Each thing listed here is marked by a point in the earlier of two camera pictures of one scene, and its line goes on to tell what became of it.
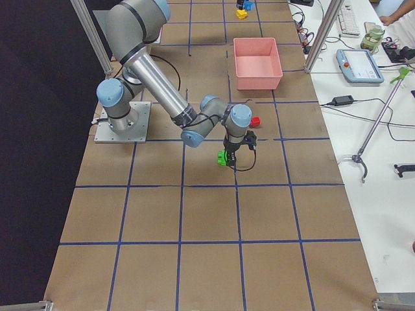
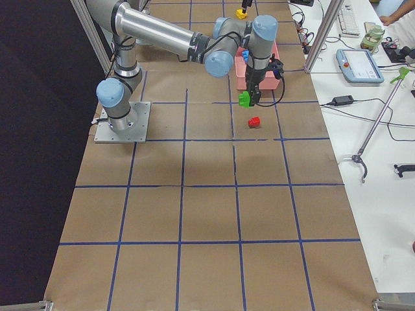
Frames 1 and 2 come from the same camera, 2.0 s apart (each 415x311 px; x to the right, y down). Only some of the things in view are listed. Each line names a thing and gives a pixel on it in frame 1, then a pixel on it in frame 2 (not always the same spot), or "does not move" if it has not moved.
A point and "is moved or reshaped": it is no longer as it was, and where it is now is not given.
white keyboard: [347, 20] does not move
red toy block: [255, 122] does not move
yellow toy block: [241, 13] does not move
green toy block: [222, 157] -> [244, 99]
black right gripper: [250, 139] -> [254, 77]
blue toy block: [248, 5] is moved or reshaped
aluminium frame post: [333, 11] does not move
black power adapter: [342, 100] does not move
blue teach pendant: [359, 66] does not move
